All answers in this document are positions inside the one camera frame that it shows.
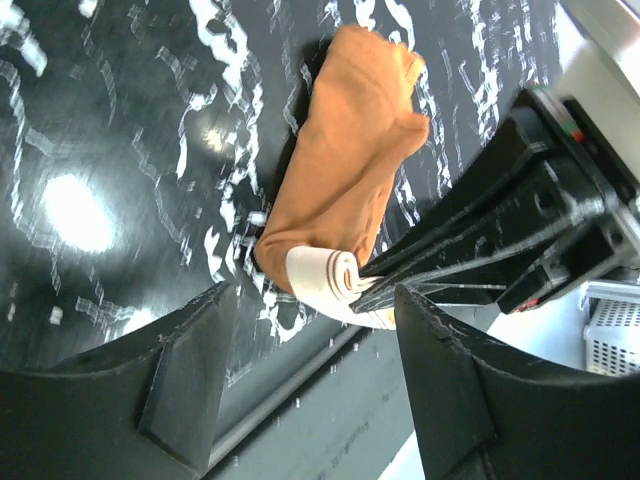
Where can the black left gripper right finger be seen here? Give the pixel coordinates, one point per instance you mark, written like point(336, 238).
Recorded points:
point(483, 409)

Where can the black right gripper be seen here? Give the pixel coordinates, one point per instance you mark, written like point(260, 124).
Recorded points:
point(565, 222)

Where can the aluminium front rail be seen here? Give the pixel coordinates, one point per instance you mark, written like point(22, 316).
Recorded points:
point(612, 334)

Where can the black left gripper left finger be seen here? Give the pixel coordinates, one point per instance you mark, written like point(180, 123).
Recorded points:
point(143, 406)

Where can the brown boxer briefs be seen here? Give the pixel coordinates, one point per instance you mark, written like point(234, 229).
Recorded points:
point(361, 127)

